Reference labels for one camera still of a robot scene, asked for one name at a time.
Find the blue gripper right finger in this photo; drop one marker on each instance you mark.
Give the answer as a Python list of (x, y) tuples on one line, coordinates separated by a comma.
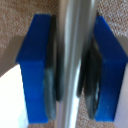
[(108, 73)]

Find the brown drawer cabinet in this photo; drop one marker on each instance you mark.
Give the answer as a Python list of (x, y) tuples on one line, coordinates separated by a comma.
[(20, 20)]

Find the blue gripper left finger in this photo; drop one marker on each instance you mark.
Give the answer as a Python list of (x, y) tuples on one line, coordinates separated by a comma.
[(33, 66)]

